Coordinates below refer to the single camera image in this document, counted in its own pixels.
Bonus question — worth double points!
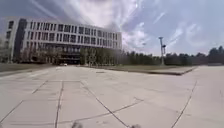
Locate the pale concrete slab pavement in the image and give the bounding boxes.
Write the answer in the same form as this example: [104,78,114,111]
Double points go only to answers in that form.
[0,65,224,128]

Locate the grass island with kerb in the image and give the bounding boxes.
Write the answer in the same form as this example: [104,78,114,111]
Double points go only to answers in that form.
[81,64,198,76]

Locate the tall pale mast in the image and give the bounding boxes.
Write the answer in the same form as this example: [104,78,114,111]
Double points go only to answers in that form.
[158,36,167,67]

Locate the large white office building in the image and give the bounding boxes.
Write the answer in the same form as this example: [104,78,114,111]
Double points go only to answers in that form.
[3,17,123,66]

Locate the row of trees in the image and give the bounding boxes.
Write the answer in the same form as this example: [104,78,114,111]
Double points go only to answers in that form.
[118,45,224,66]

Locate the grass strip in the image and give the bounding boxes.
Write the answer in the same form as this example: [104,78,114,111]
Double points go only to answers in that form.
[0,62,56,74]

